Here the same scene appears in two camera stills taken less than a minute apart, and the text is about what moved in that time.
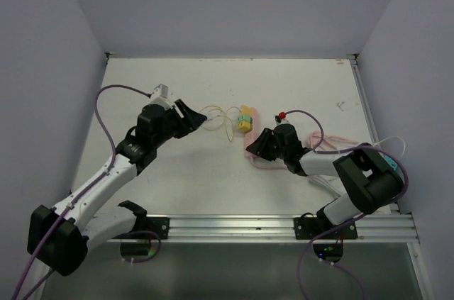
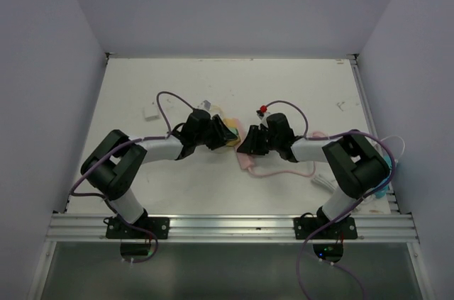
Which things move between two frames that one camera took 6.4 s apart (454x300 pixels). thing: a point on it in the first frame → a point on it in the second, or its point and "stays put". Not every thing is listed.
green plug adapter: (245, 117) → (234, 130)
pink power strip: (249, 135) → (245, 159)
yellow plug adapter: (245, 126) → (233, 143)
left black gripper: (191, 121) → (222, 133)
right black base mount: (307, 227) stays put
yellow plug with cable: (244, 110) → (230, 122)
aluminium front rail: (389, 228) stays put
